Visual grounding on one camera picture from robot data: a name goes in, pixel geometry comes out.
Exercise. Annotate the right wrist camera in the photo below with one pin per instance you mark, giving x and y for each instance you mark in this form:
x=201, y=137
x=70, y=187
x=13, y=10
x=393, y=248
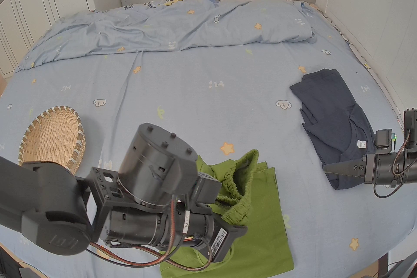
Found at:
x=383, y=138

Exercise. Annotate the pale blue quilt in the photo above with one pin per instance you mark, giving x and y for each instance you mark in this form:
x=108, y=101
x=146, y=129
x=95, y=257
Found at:
x=195, y=29

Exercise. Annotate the green shorts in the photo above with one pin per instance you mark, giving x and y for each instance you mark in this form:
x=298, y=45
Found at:
x=260, y=205

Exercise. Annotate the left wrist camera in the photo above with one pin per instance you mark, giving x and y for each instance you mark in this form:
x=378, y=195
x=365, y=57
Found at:
x=208, y=192

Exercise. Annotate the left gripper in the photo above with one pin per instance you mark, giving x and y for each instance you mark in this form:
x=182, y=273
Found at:
x=140, y=224

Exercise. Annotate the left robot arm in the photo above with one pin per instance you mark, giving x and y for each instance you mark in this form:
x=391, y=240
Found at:
x=39, y=198

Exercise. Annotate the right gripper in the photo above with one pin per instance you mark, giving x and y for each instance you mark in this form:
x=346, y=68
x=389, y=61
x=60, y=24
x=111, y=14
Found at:
x=387, y=169

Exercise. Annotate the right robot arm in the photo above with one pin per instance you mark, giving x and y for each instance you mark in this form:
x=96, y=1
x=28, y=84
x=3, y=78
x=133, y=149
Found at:
x=411, y=126

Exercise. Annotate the round woven basket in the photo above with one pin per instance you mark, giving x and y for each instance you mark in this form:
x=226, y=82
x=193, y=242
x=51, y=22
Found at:
x=49, y=136

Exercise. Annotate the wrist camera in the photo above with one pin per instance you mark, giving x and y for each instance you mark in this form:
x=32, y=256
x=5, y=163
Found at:
x=208, y=192
x=383, y=138

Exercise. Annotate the dark blue garment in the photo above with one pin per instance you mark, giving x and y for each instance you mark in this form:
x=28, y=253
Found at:
x=329, y=120

